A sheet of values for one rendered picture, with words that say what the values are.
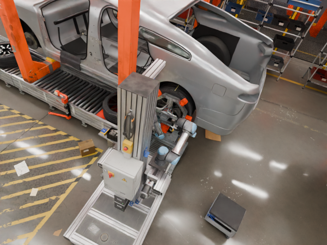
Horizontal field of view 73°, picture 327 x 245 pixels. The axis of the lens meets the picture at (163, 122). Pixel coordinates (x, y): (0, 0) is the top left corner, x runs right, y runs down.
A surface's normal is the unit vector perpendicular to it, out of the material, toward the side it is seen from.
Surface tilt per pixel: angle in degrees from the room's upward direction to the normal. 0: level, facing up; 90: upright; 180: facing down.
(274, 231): 0
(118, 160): 0
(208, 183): 0
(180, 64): 81
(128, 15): 90
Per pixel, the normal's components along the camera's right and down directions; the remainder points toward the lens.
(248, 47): -0.44, 0.59
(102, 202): 0.15, -0.69
